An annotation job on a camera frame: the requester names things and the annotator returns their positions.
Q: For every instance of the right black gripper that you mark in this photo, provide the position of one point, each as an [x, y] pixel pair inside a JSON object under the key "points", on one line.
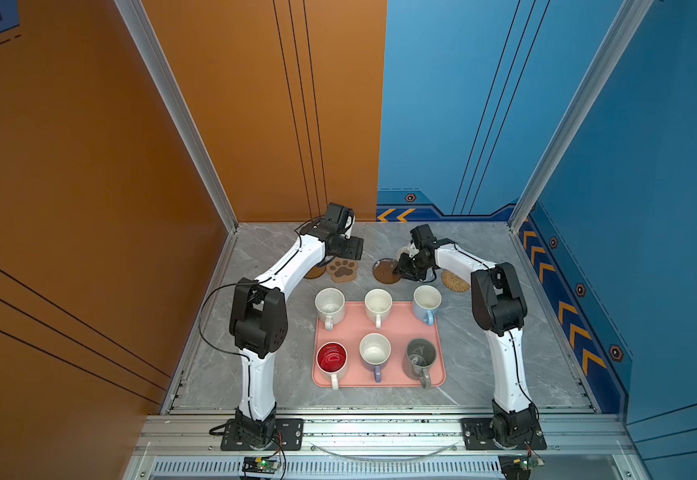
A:
{"points": [[402, 270]]}

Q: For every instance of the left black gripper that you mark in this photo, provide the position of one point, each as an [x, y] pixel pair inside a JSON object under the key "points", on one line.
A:
{"points": [[355, 248]]}

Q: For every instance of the tan wicker round coaster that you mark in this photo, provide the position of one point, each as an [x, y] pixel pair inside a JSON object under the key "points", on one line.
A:
{"points": [[454, 282]]}

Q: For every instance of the light blue mug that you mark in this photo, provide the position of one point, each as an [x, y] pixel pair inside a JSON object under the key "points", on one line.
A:
{"points": [[426, 301]]}

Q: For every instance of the dark brown rimmed coaster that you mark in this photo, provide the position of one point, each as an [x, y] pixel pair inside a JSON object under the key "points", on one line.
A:
{"points": [[385, 271]]}

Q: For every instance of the paw shaped cork coaster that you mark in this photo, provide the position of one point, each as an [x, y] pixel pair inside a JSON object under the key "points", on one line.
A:
{"points": [[343, 270]]}

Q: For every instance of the plain brown round coaster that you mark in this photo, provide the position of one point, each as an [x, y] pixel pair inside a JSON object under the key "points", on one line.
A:
{"points": [[315, 272]]}

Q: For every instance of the white woven round coaster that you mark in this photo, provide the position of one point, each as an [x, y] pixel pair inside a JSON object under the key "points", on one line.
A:
{"points": [[404, 249]]}

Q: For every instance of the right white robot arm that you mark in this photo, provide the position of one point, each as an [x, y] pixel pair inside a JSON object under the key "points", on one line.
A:
{"points": [[499, 308]]}

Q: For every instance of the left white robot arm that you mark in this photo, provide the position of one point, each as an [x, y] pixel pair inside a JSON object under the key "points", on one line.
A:
{"points": [[259, 317]]}

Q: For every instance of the white mug back middle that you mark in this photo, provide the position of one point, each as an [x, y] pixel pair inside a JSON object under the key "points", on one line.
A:
{"points": [[377, 306]]}

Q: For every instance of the pink rectangular tray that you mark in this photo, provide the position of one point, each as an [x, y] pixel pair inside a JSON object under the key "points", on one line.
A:
{"points": [[355, 353]]}

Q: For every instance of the white mug back left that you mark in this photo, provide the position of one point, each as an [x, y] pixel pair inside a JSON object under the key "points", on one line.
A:
{"points": [[331, 306]]}

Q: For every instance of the grey green mug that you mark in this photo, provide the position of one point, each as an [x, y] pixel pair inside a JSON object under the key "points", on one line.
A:
{"points": [[419, 357]]}

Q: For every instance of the purple mug white inside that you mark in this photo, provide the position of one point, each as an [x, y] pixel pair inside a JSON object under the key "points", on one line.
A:
{"points": [[375, 350]]}

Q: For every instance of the red inside white mug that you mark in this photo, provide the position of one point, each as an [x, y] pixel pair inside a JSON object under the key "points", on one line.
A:
{"points": [[332, 361]]}

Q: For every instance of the circuit board right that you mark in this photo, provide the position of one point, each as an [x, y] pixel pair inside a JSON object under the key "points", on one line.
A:
{"points": [[519, 468]]}

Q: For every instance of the green circuit board left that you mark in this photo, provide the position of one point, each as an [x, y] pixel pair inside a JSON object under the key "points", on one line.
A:
{"points": [[260, 467]]}

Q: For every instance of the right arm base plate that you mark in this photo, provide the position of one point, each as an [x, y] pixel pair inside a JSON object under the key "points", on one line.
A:
{"points": [[474, 433]]}

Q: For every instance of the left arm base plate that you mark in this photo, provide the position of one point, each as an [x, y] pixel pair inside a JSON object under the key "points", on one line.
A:
{"points": [[291, 433]]}

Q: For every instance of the aluminium corner post left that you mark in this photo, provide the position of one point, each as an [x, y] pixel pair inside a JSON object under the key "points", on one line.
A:
{"points": [[142, 32]]}

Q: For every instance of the aluminium corner post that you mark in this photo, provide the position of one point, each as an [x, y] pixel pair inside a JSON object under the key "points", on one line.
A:
{"points": [[142, 32], [618, 36]]}

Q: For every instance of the aluminium front rail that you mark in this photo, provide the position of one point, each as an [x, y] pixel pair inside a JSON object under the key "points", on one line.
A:
{"points": [[392, 444]]}

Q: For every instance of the aluminium corner post right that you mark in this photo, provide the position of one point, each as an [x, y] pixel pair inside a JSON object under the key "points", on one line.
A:
{"points": [[618, 36]]}

